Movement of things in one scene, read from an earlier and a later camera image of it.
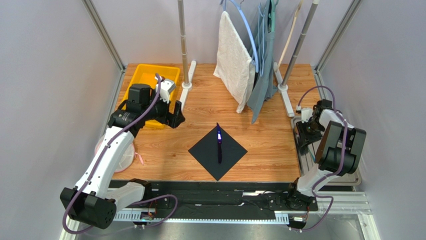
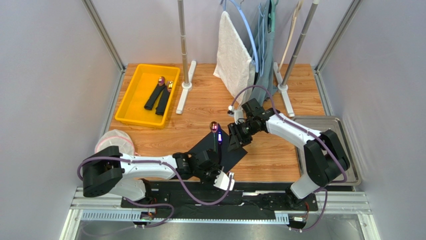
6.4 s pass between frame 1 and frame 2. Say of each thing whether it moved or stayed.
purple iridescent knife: stayed
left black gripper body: moved
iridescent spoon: moved
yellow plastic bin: stayed
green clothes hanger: stayed
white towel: stayed
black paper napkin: stayed
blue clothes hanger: stayed
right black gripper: moved
